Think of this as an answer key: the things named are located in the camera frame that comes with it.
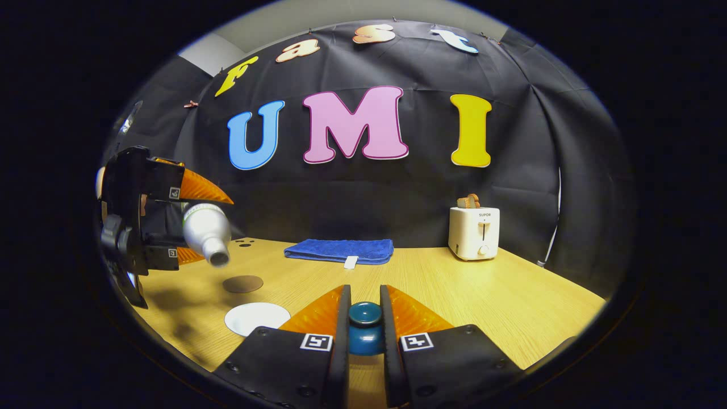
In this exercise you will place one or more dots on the round brown coaster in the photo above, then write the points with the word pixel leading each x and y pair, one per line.
pixel 243 284

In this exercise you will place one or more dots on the blue folded towel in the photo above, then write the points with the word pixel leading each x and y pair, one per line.
pixel 338 250

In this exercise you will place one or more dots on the toast slice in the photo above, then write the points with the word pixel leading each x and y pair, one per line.
pixel 468 201

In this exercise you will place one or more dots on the black backdrop cloth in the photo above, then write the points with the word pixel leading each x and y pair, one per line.
pixel 363 193

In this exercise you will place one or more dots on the white toaster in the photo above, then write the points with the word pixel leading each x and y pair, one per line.
pixel 472 236

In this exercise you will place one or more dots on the silver green-label water bottle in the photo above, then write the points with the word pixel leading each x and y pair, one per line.
pixel 205 227

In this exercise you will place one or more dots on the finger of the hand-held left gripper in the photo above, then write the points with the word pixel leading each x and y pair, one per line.
pixel 170 184
pixel 162 257

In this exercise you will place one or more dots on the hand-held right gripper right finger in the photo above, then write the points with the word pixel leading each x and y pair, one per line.
pixel 389 341

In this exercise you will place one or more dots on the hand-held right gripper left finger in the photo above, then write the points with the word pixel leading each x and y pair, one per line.
pixel 341 341

